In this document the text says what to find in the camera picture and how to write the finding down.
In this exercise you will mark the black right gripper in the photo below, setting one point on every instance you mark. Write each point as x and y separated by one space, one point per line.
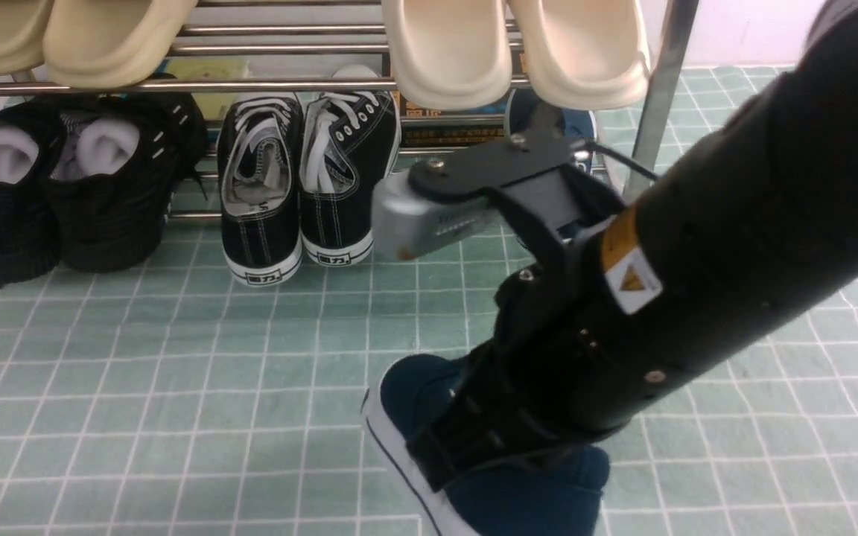
515 404

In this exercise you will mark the navy slip-on shoe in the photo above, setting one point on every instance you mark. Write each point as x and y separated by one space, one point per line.
506 500

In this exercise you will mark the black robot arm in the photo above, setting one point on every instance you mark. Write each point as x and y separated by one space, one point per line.
755 224

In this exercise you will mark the black canvas sneaker right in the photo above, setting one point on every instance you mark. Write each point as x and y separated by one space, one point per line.
350 143

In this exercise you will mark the black canvas sneaker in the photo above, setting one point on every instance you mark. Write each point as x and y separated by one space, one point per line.
258 157
350 143

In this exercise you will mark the cream slipper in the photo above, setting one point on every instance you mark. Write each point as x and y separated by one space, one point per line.
449 55
585 55

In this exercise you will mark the black canvas sneaker left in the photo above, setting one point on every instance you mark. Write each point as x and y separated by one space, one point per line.
258 157

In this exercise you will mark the green checkered floor mat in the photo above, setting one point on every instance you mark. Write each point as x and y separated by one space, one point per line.
169 400

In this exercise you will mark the black knit sneaker right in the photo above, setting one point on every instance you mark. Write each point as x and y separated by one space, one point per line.
122 160

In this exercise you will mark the black knit sneaker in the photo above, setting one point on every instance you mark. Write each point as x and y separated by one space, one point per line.
122 160
31 139

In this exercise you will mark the black knit sneaker left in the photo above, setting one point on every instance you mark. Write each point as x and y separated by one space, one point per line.
31 139

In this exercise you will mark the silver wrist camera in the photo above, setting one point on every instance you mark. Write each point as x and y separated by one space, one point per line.
406 226

